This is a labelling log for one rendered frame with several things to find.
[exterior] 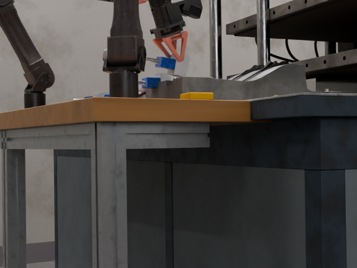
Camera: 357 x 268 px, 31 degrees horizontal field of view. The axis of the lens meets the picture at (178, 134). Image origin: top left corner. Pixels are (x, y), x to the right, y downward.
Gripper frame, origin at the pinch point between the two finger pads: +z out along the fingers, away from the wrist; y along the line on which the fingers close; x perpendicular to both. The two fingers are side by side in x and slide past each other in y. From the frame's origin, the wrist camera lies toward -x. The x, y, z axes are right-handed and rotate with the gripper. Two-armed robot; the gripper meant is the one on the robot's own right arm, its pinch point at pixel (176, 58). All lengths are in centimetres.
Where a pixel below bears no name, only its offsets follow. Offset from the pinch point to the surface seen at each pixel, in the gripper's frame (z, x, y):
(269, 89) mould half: 15.0, -20.1, -8.5
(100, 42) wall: 5, -55, 253
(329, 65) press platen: 26, -74, 40
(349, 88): 39, -85, 47
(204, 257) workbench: 42, 19, -28
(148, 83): 4.9, 6.7, 8.3
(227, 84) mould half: 9.8, -8.2, -8.5
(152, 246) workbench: 47, 21, 4
